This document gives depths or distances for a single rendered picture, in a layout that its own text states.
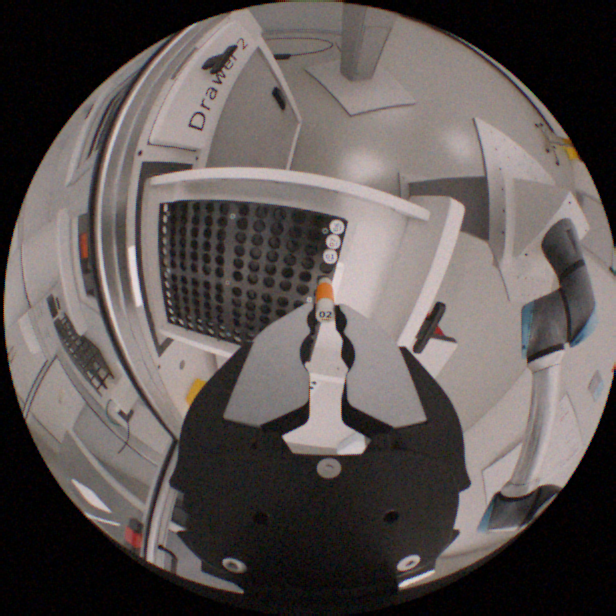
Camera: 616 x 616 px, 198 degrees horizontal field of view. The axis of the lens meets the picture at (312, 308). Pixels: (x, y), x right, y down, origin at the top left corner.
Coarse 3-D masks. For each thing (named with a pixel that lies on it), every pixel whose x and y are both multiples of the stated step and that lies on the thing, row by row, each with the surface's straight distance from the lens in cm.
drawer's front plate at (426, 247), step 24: (432, 216) 22; (456, 216) 20; (408, 240) 26; (432, 240) 20; (408, 264) 24; (432, 264) 19; (408, 288) 23; (432, 288) 20; (384, 312) 27; (408, 312) 21; (408, 336) 22
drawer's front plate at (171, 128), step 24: (240, 24) 45; (216, 48) 38; (240, 48) 44; (192, 72) 32; (168, 96) 31; (192, 96) 32; (216, 96) 37; (168, 120) 28; (192, 120) 32; (168, 144) 30; (192, 144) 32
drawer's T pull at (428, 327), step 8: (440, 304) 24; (432, 312) 25; (440, 312) 24; (424, 320) 24; (432, 320) 25; (440, 320) 25; (424, 328) 25; (432, 328) 25; (416, 336) 25; (424, 336) 25; (416, 344) 27; (424, 344) 26; (416, 352) 27
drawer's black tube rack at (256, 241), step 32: (160, 224) 28; (192, 224) 24; (224, 224) 25; (256, 224) 24; (288, 224) 20; (320, 224) 22; (160, 256) 29; (192, 256) 25; (224, 256) 23; (256, 256) 24; (288, 256) 23; (192, 288) 27; (224, 288) 24; (256, 288) 22; (288, 288) 22; (192, 320) 29; (224, 320) 26; (256, 320) 24
